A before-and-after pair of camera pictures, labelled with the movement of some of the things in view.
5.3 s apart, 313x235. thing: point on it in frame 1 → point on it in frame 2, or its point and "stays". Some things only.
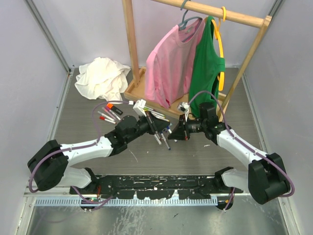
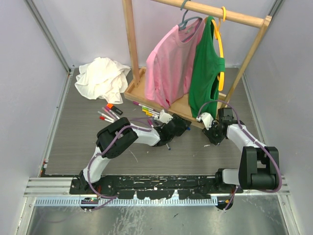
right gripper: x=178 y=132 → x=212 y=139
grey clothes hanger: x=182 y=25 stays
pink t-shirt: x=168 y=63 stays
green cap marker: x=153 y=111 stays
